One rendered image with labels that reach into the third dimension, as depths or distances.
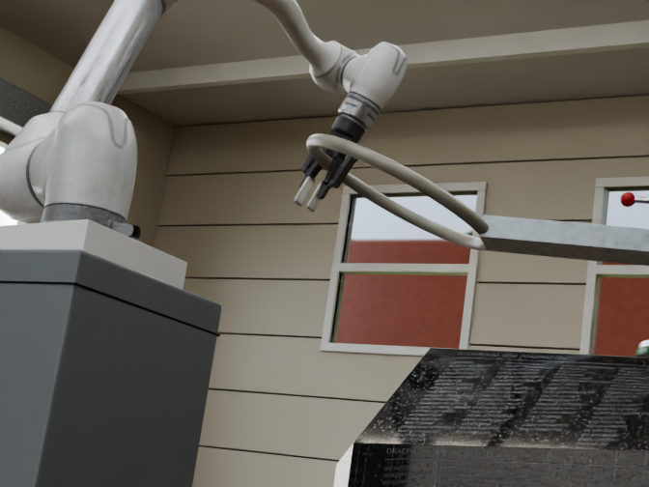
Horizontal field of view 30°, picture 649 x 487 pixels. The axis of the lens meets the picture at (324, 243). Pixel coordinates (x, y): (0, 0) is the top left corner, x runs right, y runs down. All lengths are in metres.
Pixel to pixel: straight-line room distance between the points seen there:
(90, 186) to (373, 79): 0.92
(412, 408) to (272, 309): 8.12
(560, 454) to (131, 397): 0.77
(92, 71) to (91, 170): 0.38
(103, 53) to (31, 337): 0.78
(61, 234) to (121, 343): 0.22
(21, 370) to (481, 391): 0.92
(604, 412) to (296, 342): 8.11
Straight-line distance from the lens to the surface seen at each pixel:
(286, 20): 2.80
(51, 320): 2.00
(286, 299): 10.48
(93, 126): 2.28
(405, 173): 2.53
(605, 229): 2.62
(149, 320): 2.13
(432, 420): 2.39
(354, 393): 9.94
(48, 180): 2.29
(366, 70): 2.92
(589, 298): 9.24
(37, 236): 2.17
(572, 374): 2.43
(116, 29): 2.63
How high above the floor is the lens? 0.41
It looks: 13 degrees up
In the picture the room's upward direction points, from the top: 8 degrees clockwise
